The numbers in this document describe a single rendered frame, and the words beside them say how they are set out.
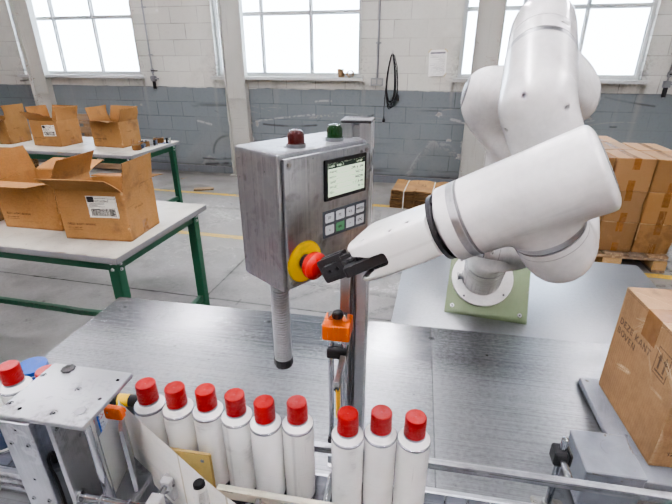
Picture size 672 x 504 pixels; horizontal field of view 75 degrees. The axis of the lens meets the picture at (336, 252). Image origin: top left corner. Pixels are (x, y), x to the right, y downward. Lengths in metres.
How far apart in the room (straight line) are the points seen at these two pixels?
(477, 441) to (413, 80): 5.25
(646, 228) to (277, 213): 3.83
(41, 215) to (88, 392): 1.97
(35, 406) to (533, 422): 0.96
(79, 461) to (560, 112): 0.79
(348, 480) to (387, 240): 0.44
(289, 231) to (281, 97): 5.80
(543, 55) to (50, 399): 0.78
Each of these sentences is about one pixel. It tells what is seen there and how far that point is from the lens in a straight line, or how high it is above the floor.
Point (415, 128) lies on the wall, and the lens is 6.02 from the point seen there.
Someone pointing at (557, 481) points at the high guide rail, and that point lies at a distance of 0.87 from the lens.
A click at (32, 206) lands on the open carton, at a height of 0.90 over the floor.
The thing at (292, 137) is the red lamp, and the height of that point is 1.49.
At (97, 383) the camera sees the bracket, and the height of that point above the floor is 1.14.
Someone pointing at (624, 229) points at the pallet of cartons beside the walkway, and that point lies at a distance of 4.17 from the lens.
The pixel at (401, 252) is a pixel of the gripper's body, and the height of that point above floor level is 1.39.
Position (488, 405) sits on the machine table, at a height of 0.83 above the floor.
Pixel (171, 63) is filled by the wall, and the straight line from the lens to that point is 7.03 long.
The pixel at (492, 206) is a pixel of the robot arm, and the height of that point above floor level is 1.45.
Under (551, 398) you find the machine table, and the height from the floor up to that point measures 0.83.
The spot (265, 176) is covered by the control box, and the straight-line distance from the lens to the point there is 0.57.
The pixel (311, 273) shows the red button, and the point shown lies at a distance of 0.58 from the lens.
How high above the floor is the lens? 1.58
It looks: 24 degrees down
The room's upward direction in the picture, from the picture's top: straight up
